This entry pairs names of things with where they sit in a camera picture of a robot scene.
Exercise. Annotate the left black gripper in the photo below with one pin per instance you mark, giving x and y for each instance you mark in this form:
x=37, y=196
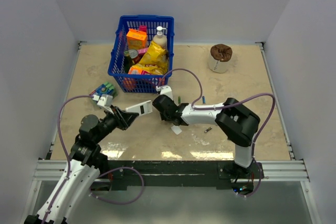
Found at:
x=124, y=119

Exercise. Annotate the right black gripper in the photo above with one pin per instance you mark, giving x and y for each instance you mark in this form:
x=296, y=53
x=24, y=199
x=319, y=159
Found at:
x=163, y=117

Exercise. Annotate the white battery cover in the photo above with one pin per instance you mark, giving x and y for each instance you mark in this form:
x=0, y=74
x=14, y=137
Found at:
x=176, y=129

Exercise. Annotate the white remote control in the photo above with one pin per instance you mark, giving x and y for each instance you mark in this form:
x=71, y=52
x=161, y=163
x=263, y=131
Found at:
x=142, y=108

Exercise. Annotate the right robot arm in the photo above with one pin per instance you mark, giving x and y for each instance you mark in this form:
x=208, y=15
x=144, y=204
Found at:
x=238, y=122

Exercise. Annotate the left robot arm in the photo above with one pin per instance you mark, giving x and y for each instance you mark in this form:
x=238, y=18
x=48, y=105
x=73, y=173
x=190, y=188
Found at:
x=85, y=165

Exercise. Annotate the blue plastic basket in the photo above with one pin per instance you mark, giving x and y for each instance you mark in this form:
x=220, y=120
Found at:
x=119, y=65

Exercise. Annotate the orange pink snack box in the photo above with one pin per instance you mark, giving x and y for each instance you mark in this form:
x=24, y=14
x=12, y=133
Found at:
x=138, y=70

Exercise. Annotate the yellow chip bag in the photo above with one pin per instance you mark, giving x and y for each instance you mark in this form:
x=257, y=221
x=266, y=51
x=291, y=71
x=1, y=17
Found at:
x=154, y=61

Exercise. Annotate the tin can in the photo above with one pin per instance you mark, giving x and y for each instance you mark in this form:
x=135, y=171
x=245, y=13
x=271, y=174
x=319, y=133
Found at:
x=133, y=55

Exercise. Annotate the white pump bottle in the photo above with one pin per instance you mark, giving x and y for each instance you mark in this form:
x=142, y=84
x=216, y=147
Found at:
x=159, y=38

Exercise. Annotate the white cup brown lid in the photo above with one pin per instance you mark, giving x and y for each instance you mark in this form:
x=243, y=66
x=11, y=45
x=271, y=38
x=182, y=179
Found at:
x=220, y=55

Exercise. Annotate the orange juice carton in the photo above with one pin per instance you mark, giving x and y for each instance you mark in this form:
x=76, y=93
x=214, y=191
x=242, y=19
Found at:
x=136, y=39

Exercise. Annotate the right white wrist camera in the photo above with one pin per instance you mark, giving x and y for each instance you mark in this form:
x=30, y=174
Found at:
x=165, y=90

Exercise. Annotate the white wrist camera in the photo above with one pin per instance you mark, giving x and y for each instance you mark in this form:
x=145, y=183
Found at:
x=104, y=102
x=165, y=90

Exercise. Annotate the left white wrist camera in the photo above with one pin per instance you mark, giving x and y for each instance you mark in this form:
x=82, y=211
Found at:
x=104, y=102

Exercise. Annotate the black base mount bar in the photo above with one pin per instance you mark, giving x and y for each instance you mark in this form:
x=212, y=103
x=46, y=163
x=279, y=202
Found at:
x=218, y=174

